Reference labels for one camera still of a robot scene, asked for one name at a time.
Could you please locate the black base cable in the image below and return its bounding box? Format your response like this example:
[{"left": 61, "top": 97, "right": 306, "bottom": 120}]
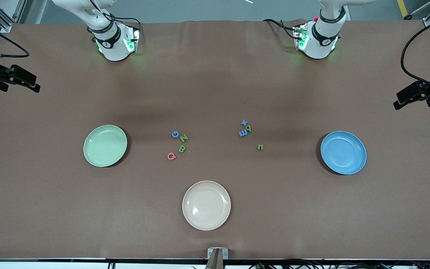
[
  {"left": 263, "top": 18, "right": 298, "bottom": 40},
  {"left": 88, "top": 0, "right": 143, "bottom": 38}
]

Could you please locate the base connector box green light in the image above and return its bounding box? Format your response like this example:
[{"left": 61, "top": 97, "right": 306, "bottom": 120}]
[
  {"left": 293, "top": 23, "right": 310, "bottom": 51},
  {"left": 124, "top": 25, "right": 141, "bottom": 54}
]

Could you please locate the tan camera support pole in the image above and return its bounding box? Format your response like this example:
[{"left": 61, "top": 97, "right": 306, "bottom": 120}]
[{"left": 205, "top": 250, "right": 225, "bottom": 269}]

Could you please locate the grey metal rod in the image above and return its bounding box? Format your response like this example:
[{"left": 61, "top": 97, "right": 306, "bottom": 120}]
[{"left": 405, "top": 0, "right": 430, "bottom": 20}]

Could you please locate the brown table cover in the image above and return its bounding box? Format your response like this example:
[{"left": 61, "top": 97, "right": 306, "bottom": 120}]
[{"left": 0, "top": 19, "right": 430, "bottom": 260}]

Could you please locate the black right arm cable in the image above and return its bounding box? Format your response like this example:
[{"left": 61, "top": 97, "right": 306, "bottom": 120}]
[{"left": 0, "top": 17, "right": 30, "bottom": 58}]

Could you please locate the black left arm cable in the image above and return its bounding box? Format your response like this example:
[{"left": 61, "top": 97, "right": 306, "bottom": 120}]
[{"left": 401, "top": 15, "right": 430, "bottom": 94}]

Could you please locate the grey metal bracket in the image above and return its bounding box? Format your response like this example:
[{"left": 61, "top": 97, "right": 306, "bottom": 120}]
[{"left": 207, "top": 247, "right": 229, "bottom": 259}]

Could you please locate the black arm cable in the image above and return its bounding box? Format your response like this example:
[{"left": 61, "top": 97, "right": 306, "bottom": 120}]
[
  {"left": 0, "top": 17, "right": 30, "bottom": 58},
  {"left": 401, "top": 15, "right": 430, "bottom": 94}
]

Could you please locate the blue plate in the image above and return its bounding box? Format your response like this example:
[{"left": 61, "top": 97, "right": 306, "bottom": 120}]
[{"left": 320, "top": 130, "right": 367, "bottom": 175}]

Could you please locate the green plate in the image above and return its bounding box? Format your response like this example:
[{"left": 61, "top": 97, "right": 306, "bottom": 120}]
[{"left": 83, "top": 124, "right": 128, "bottom": 168}]

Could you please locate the beige plate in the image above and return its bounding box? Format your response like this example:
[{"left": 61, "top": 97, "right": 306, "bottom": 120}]
[{"left": 182, "top": 180, "right": 231, "bottom": 231}]

